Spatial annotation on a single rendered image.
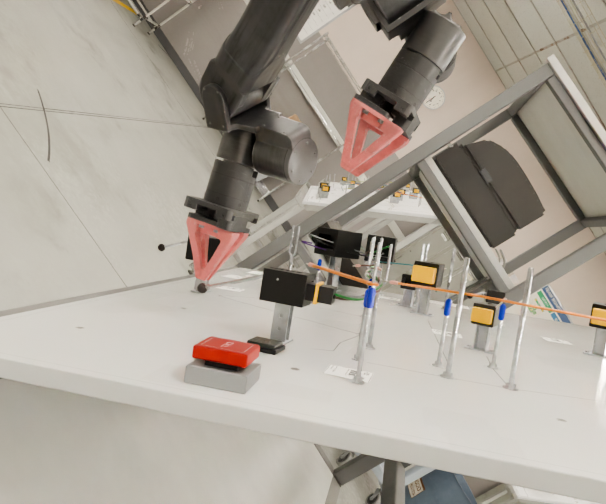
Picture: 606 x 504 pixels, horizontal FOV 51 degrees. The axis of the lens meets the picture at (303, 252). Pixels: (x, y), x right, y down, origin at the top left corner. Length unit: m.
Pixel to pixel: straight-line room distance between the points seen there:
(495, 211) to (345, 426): 1.35
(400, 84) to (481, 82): 7.75
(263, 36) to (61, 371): 0.39
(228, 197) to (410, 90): 0.25
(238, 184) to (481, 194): 1.11
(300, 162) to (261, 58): 0.13
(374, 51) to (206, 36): 2.13
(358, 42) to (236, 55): 7.68
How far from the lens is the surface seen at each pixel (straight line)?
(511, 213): 1.83
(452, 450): 0.52
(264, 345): 0.73
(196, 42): 8.61
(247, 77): 0.73
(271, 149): 0.76
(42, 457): 0.84
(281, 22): 0.68
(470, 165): 1.82
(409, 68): 0.77
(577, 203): 2.35
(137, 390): 0.56
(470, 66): 8.50
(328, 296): 0.77
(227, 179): 0.79
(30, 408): 0.86
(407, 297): 1.43
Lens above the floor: 1.29
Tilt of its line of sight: 9 degrees down
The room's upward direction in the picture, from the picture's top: 57 degrees clockwise
